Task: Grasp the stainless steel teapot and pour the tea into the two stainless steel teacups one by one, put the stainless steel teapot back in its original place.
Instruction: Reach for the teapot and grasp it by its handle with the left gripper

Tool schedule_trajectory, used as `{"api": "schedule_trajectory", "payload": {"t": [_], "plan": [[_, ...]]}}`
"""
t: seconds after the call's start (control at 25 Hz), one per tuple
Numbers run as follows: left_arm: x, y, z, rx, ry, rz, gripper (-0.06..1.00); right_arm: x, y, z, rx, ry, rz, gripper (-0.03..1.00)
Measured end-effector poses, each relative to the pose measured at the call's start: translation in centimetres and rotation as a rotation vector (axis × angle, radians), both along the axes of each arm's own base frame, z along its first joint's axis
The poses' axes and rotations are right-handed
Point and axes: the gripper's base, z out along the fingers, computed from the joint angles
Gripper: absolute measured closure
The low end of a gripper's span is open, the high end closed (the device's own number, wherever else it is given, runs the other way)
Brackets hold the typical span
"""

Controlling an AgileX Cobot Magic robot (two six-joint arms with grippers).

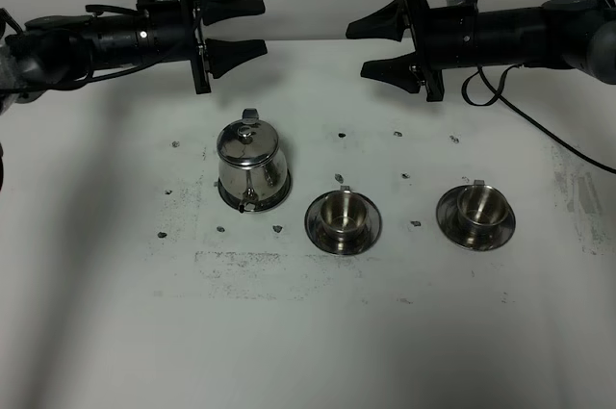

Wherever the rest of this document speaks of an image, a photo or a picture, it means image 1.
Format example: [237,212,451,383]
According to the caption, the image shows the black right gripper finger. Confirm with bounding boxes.
[346,0,409,41]
[360,52,425,93]

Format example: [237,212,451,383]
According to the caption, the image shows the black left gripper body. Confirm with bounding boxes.
[136,0,211,94]

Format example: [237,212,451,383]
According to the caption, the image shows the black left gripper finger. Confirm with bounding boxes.
[205,38,268,79]
[200,0,266,26]

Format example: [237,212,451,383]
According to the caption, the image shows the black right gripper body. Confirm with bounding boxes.
[406,0,478,102]

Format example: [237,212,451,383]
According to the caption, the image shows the stainless steel teapot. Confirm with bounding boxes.
[217,108,290,199]

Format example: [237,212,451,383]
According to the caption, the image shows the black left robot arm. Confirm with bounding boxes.
[1,0,268,111]

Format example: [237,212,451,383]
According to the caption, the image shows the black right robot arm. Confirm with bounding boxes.
[346,0,615,102]

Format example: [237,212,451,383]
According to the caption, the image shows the left stainless steel teacup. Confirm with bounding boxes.
[318,189,369,243]

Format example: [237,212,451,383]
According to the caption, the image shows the stainless steel teacup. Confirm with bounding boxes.
[318,189,369,243]
[455,180,510,235]

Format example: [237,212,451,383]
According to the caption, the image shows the steel teapot saucer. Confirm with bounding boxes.
[216,172,293,214]

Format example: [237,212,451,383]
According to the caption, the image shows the right stainless steel teacup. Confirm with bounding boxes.
[455,180,510,235]

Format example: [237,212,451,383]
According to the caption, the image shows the right steel cup saucer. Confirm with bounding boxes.
[436,184,516,252]

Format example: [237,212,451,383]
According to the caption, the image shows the steel cup saucer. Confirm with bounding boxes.
[436,184,516,252]
[304,186,382,256]

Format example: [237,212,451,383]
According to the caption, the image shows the left steel cup saucer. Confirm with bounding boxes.
[304,186,382,256]

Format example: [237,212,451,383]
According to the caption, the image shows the black left camera cable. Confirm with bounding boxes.
[0,0,213,92]

